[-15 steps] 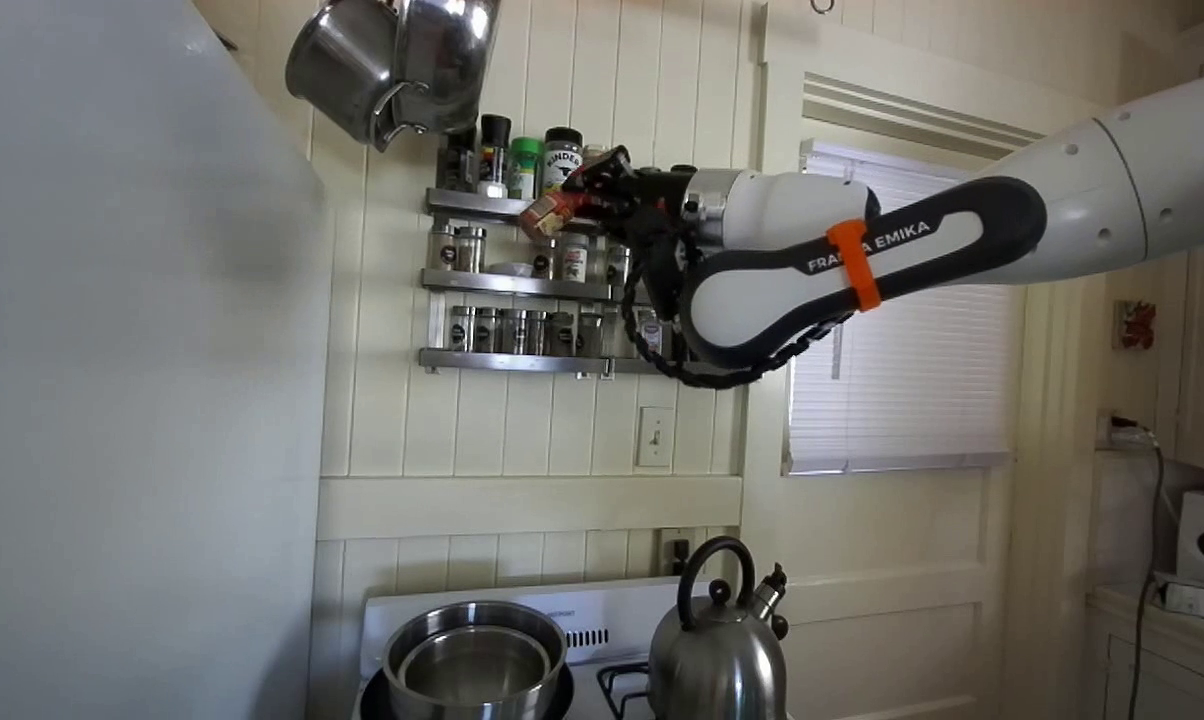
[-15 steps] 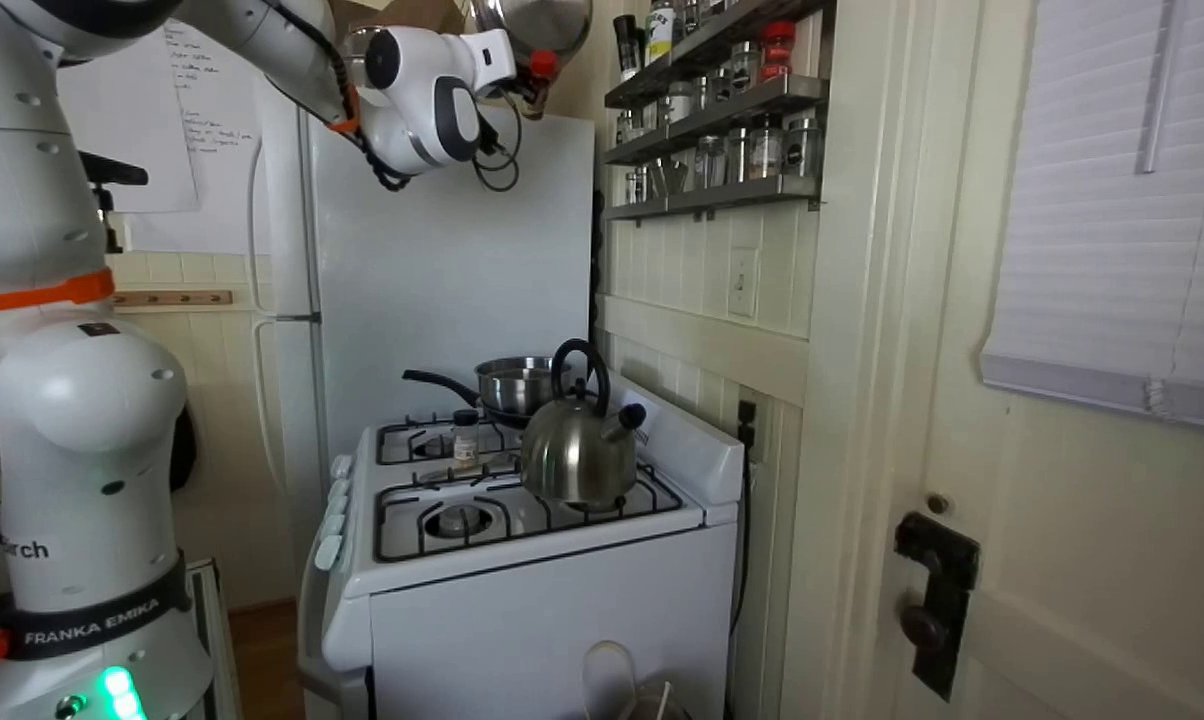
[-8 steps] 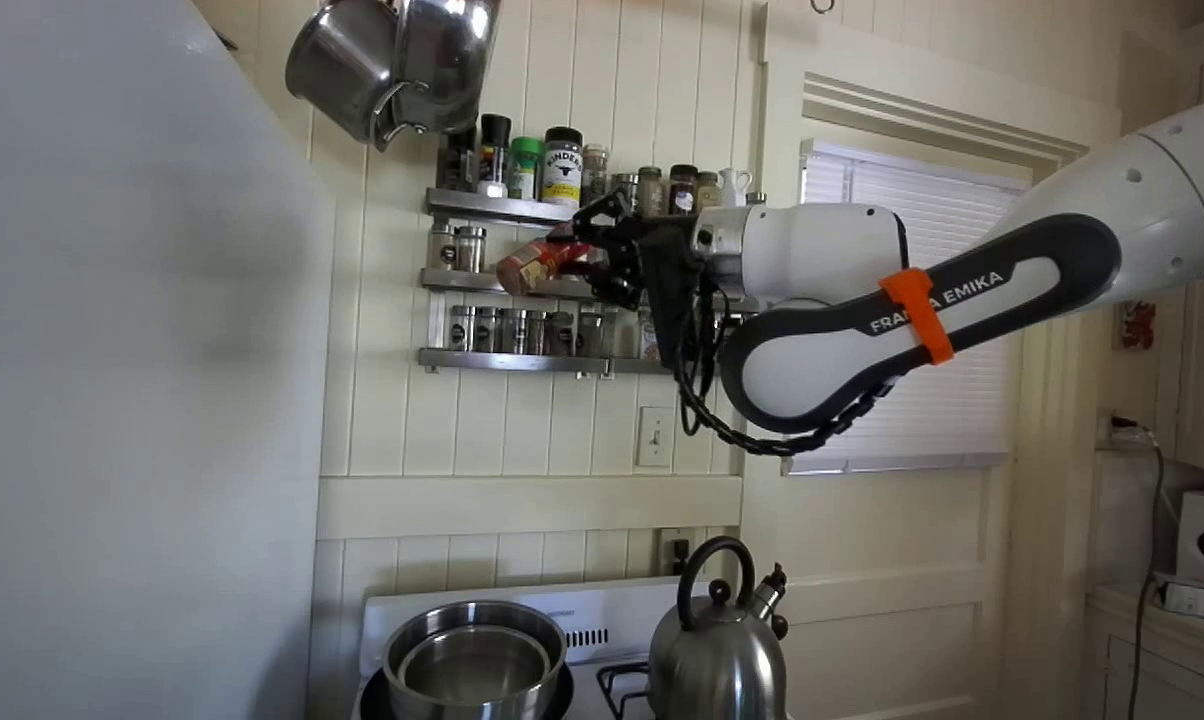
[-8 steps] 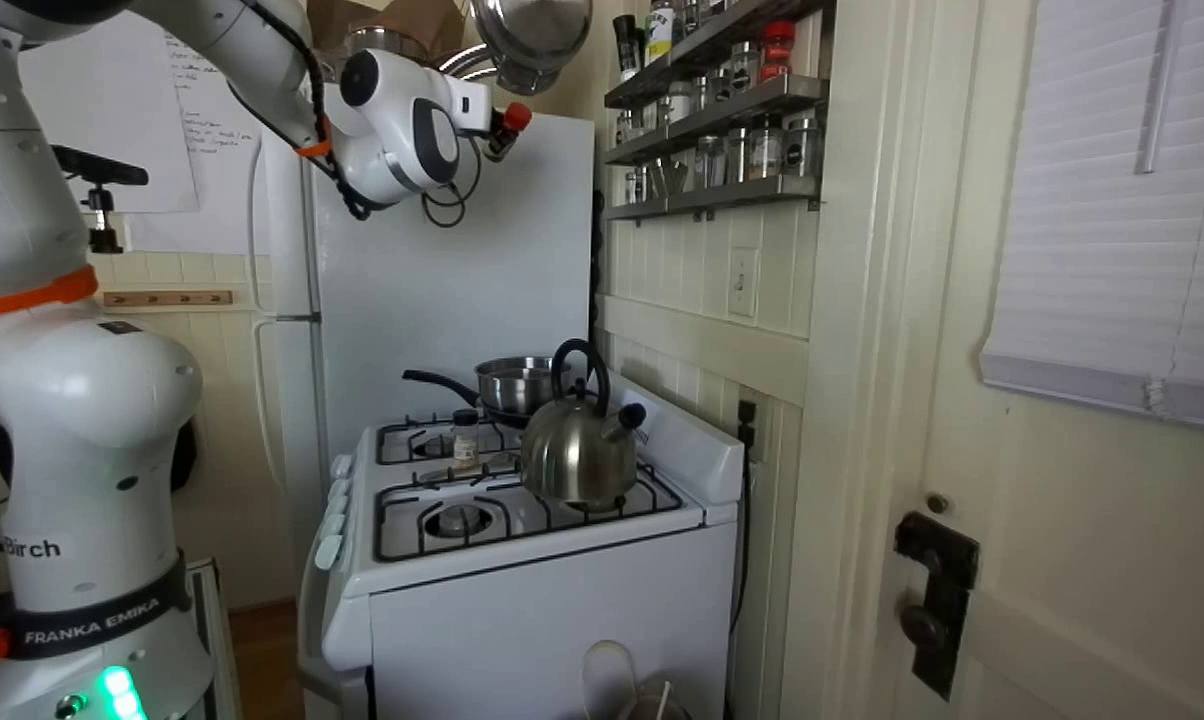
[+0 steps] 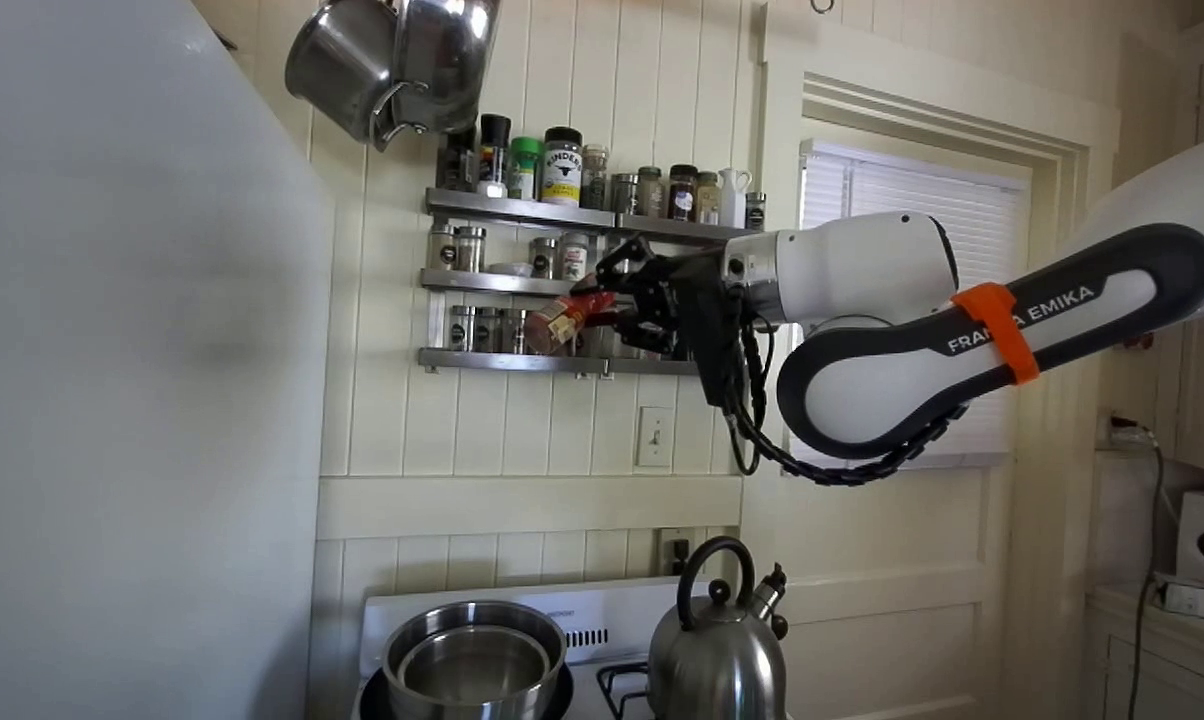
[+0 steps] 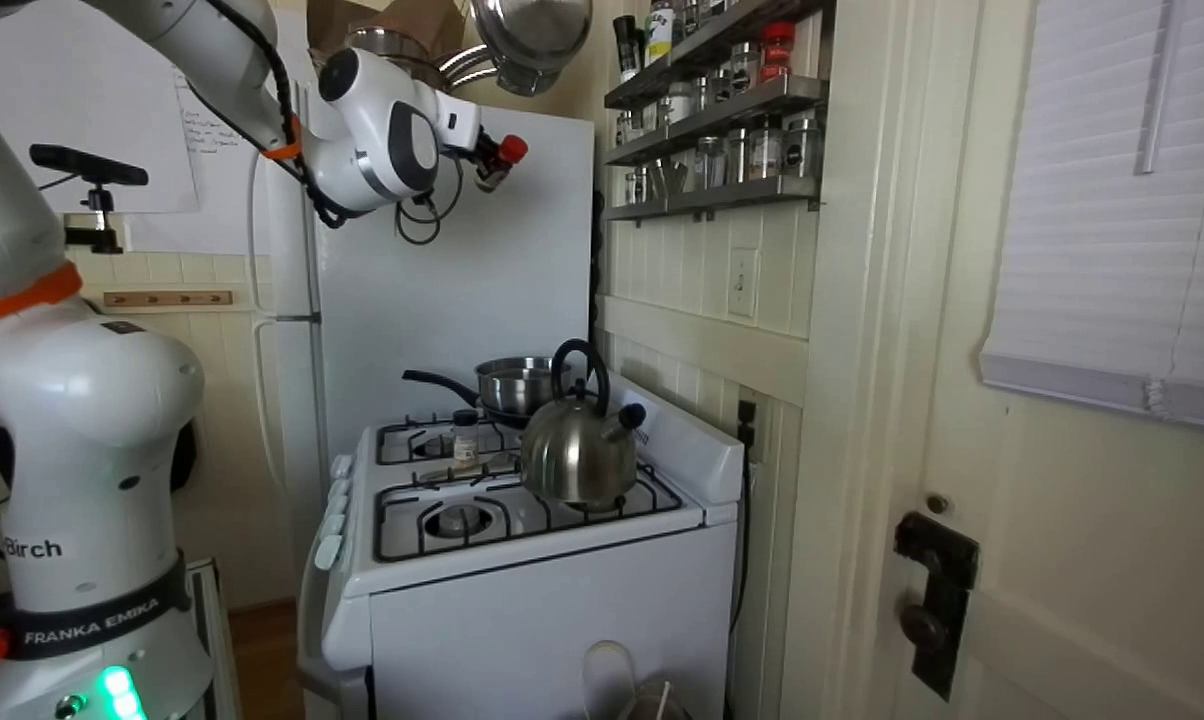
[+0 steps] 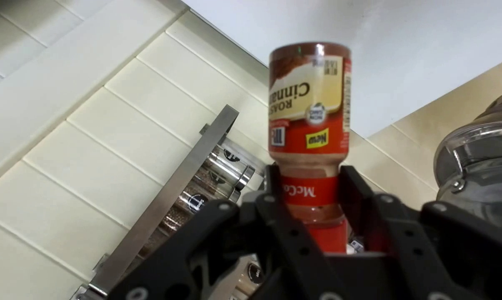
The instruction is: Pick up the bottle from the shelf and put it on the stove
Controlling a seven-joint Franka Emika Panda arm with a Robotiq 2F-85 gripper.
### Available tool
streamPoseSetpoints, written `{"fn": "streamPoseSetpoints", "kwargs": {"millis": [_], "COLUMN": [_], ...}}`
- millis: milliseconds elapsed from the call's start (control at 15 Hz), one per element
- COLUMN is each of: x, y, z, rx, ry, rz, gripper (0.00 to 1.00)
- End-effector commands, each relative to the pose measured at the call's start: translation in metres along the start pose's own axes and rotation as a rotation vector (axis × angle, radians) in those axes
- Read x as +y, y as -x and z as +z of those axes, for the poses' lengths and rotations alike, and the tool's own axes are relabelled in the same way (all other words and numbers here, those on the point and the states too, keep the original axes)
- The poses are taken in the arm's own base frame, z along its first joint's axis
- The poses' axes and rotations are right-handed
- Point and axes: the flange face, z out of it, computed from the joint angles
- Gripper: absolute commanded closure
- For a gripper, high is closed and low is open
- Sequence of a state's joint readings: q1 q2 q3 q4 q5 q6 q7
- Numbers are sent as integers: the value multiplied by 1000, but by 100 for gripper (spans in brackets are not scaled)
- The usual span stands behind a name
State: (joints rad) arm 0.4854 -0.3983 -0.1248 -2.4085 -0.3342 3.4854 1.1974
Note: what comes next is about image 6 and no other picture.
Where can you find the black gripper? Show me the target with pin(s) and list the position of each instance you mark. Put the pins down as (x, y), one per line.
(478, 143)

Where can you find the roasted cinnamon spice bottle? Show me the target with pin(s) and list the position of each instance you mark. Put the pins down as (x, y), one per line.
(510, 148)

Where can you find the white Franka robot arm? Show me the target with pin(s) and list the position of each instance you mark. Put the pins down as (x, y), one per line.
(80, 440)

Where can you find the black-lidded tall bottle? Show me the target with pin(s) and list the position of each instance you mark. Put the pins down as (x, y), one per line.
(624, 45)

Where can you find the steel spice rack shelf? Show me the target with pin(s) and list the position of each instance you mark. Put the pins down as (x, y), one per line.
(720, 34)
(733, 112)
(733, 198)

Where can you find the black stove grate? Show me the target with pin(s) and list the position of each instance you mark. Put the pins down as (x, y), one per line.
(413, 444)
(495, 530)

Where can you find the stick cinnamon spice bottle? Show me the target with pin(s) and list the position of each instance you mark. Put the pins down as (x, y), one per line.
(776, 57)

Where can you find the white gas stove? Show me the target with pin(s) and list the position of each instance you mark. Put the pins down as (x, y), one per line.
(544, 626)

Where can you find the hanging steel bowl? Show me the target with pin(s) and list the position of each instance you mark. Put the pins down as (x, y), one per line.
(533, 34)

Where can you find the white refrigerator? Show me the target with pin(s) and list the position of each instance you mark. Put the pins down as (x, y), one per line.
(483, 305)

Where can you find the small glass spice jar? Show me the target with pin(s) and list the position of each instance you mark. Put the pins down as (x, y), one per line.
(679, 104)
(762, 153)
(799, 147)
(683, 168)
(733, 158)
(710, 160)

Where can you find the large yellow-label jar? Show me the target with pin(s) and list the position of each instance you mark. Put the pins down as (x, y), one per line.
(661, 37)

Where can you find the white paper sheet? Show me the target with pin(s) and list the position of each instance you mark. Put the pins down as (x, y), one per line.
(213, 202)

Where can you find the black door latch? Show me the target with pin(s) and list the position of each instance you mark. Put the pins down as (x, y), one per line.
(943, 587)

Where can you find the white window blind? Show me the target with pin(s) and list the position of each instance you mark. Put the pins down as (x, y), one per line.
(1121, 241)

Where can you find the white blind wand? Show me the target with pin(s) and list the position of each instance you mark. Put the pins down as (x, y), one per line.
(1158, 81)

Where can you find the cream panelled door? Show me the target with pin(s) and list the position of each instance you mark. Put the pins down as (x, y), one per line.
(1093, 572)

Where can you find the wooden wall rail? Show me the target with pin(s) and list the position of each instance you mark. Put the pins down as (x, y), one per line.
(164, 301)

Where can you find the wall power outlet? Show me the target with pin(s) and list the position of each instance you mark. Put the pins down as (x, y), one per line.
(746, 420)

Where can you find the black stereo camera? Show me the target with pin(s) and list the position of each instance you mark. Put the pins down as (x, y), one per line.
(86, 167)

